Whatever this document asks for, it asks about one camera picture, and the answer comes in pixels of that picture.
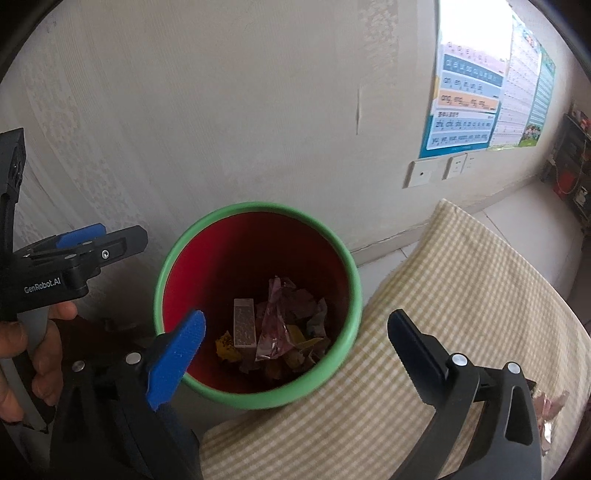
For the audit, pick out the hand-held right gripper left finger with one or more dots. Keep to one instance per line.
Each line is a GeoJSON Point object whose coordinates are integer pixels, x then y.
{"type": "Point", "coordinates": [178, 355]}

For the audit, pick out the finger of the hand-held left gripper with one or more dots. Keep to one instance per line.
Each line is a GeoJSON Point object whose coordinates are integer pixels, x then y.
{"type": "Point", "coordinates": [120, 244]}
{"type": "Point", "coordinates": [81, 236]}

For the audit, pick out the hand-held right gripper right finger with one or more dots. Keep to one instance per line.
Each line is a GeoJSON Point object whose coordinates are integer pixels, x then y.
{"type": "Point", "coordinates": [415, 350]}

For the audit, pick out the yellow wrapper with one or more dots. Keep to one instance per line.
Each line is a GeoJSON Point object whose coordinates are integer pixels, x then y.
{"type": "Point", "coordinates": [227, 346]}

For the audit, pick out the small white carton box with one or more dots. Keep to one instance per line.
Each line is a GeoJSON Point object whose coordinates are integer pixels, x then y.
{"type": "Point", "coordinates": [244, 323]}

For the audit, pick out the paper ball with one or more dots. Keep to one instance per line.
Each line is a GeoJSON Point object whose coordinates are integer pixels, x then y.
{"type": "Point", "coordinates": [318, 318]}

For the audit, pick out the green trash bin red inside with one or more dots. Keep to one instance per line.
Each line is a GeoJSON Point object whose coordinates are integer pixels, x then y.
{"type": "Point", "coordinates": [221, 258]}

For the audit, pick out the large purple snack wrapper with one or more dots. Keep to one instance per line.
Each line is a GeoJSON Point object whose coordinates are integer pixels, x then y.
{"type": "Point", "coordinates": [277, 318]}

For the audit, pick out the person's left hand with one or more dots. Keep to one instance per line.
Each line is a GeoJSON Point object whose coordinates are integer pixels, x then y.
{"type": "Point", "coordinates": [48, 369]}

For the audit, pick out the checkered tablecloth table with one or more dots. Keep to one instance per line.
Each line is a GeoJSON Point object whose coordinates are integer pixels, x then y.
{"type": "Point", "coordinates": [461, 286]}

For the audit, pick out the small purple crumpled wrapper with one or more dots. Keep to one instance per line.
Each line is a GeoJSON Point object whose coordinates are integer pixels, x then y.
{"type": "Point", "coordinates": [551, 406]}

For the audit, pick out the red bucket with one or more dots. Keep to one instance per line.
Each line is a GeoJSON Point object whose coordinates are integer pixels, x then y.
{"type": "Point", "coordinates": [565, 183]}

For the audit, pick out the dark metal shelf rack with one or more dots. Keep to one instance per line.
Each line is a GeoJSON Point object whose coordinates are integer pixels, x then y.
{"type": "Point", "coordinates": [572, 152]}

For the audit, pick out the white wall socket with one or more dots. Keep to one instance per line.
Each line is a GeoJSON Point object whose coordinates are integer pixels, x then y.
{"type": "Point", "coordinates": [455, 167]}
{"type": "Point", "coordinates": [419, 173]}
{"type": "Point", "coordinates": [470, 161]}

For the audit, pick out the blue bordered wall chart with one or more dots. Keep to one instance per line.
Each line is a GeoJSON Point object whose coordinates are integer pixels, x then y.
{"type": "Point", "coordinates": [466, 101]}

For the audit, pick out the white grid wall chart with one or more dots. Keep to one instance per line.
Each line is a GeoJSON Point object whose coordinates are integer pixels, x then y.
{"type": "Point", "coordinates": [517, 92]}

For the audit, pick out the green bordered wall poster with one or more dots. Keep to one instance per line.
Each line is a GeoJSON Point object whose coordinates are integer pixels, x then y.
{"type": "Point", "coordinates": [542, 101]}

